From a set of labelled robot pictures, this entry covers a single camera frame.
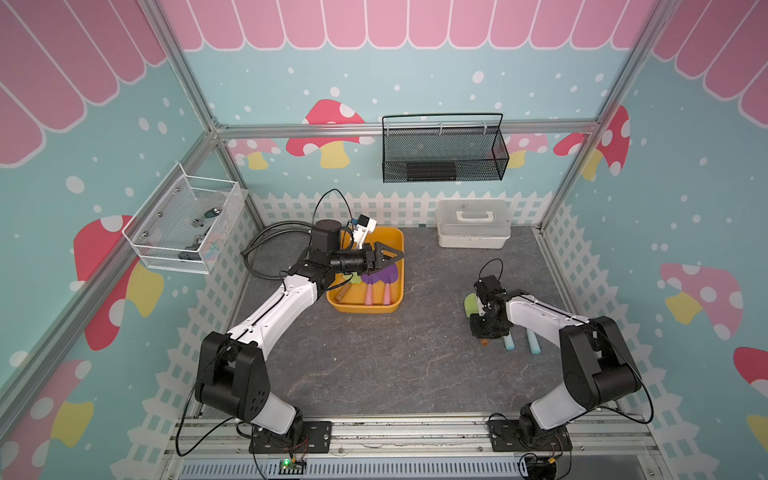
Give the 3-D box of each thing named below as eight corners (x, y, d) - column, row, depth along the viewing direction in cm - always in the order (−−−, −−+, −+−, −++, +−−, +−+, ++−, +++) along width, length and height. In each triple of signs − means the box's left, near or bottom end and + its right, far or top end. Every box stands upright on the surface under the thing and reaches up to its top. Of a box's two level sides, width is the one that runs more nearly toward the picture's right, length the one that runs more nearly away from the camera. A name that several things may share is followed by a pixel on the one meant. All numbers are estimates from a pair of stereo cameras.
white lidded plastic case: (438, 251, 116) (443, 227, 106) (435, 223, 126) (439, 199, 116) (504, 251, 116) (515, 227, 106) (495, 223, 126) (504, 199, 116)
